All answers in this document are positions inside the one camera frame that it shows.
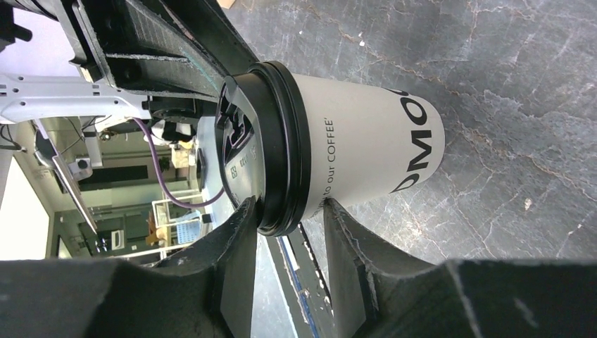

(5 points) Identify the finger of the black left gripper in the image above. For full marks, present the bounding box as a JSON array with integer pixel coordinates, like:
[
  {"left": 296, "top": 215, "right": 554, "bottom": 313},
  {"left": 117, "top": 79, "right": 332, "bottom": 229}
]
[{"left": 70, "top": 1, "right": 258, "bottom": 101}]

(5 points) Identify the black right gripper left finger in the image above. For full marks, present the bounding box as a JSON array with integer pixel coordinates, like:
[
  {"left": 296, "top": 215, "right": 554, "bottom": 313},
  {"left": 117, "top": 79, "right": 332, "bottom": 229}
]
[{"left": 1, "top": 197, "right": 258, "bottom": 337}]

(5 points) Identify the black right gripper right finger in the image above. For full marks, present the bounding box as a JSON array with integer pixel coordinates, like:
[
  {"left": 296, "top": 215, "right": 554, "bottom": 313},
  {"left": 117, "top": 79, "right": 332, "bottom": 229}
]
[{"left": 324, "top": 199, "right": 596, "bottom": 337}]

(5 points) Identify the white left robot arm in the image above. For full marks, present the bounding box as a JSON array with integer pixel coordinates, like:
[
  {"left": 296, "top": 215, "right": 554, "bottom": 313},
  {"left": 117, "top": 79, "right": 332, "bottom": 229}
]
[{"left": 1, "top": 1, "right": 257, "bottom": 123}]

